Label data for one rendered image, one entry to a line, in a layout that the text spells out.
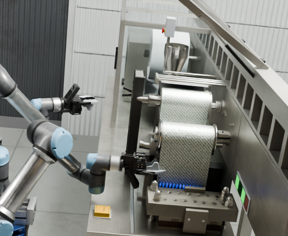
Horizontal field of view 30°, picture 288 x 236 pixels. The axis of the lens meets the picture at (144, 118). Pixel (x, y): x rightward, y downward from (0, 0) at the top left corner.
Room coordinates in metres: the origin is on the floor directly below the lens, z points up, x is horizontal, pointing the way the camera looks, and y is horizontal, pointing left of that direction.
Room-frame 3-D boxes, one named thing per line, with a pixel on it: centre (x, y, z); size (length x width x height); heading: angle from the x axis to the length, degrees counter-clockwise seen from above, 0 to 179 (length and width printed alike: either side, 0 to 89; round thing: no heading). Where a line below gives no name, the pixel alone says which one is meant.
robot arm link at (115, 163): (2.25, 0.11, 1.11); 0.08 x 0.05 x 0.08; 4
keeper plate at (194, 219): (2.06, -0.28, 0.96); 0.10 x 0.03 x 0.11; 94
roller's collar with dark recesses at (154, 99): (2.57, -0.04, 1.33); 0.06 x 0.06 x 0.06; 4
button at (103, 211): (2.14, 0.14, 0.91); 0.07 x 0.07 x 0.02; 4
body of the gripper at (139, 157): (2.25, 0.03, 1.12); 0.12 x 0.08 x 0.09; 94
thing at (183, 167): (2.27, -0.21, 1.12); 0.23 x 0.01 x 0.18; 94
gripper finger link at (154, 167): (2.24, -0.08, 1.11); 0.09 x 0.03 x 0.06; 93
